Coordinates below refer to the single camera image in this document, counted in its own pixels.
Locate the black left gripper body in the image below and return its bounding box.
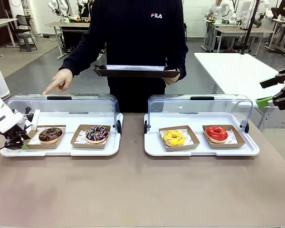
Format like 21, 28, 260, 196
3, 128, 27, 151

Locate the white printed paper liner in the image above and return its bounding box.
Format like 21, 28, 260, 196
160, 129, 198, 146
74, 129, 109, 144
205, 129, 240, 145
28, 128, 65, 145

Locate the cardboard donut box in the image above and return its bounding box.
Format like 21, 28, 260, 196
23, 124, 67, 150
70, 124, 112, 150
202, 124, 246, 149
158, 125, 200, 152

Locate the chocolate donut with nut crumbs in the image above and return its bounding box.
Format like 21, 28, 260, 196
38, 127, 63, 144

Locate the red glazed donut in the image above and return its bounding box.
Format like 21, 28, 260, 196
205, 126, 228, 144

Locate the dark brown serving tray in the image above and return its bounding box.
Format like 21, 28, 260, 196
93, 64, 181, 78

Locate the person's left forearm navy sleeve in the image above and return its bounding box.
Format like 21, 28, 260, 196
167, 35, 190, 80

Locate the person's right forearm navy sleeve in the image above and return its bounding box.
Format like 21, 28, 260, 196
58, 30, 95, 76

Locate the chocolate donut with coloured sprinkles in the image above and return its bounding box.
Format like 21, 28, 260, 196
85, 125, 109, 144

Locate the seated background person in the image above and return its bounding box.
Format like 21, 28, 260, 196
205, 0, 226, 19

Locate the yellow glazed sprinkle donut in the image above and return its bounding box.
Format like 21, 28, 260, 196
163, 130, 186, 147

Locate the person torso navy sweater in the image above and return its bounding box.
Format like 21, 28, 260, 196
59, 0, 190, 114

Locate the person's right hand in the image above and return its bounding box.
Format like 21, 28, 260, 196
42, 68, 74, 95

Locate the person's left hand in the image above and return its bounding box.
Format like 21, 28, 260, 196
163, 75, 181, 86

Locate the white display case base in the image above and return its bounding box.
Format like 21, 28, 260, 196
0, 111, 124, 157
143, 111, 260, 157

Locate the white side table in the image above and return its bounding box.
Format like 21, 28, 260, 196
194, 52, 285, 133

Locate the clear display case lid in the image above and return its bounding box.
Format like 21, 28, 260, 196
144, 94, 254, 134
4, 94, 123, 140

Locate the beige background work table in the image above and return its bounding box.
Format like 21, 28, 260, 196
45, 21, 91, 60
212, 26, 276, 53

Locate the black stand pole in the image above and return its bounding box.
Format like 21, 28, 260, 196
237, 0, 258, 56

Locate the grey office chair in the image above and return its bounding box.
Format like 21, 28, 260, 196
15, 14, 38, 52

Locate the white background desk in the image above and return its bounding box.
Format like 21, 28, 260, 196
0, 18, 19, 57

